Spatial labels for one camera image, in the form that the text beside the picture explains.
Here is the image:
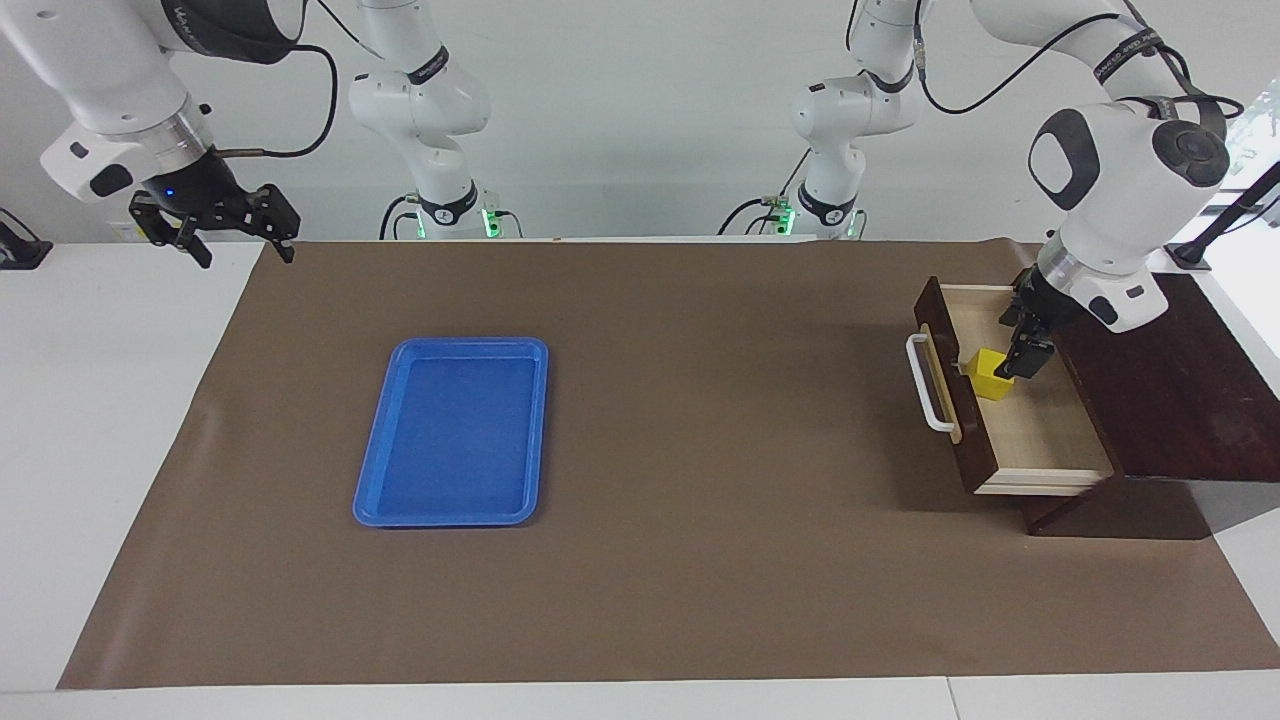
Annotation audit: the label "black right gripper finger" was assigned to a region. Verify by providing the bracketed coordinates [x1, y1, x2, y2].
[250, 182, 301, 264]
[128, 190, 213, 269]

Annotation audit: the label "yellow cube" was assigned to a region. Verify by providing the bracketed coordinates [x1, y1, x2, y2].
[963, 347, 1016, 402]

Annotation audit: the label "dark wooden drawer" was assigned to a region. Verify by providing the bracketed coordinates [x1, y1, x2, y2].
[913, 277, 1116, 498]

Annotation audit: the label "white drawer handle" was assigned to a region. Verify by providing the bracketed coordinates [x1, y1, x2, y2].
[905, 330, 961, 436]

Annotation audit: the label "dark wooden cabinet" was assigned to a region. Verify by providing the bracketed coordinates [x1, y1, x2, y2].
[1018, 268, 1280, 541]

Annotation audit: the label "blue plastic tray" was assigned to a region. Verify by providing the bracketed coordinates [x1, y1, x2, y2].
[352, 336, 550, 529]

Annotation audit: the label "brown table mat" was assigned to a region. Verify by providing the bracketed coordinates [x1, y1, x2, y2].
[57, 236, 1280, 691]

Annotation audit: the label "black base cable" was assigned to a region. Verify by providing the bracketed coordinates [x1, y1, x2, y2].
[717, 150, 813, 238]
[378, 193, 421, 241]

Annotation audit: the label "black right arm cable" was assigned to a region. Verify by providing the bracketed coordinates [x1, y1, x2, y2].
[215, 42, 341, 159]

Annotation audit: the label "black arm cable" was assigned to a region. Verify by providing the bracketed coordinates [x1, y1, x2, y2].
[845, 0, 1246, 126]
[215, 42, 341, 159]

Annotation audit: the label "black camera stand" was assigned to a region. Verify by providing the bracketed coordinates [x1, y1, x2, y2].
[1165, 160, 1280, 273]

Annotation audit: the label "black clamp mount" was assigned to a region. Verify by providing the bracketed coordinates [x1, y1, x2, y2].
[0, 207, 53, 271]

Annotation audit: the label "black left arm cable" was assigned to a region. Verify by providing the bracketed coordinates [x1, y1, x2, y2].
[845, 0, 1246, 126]

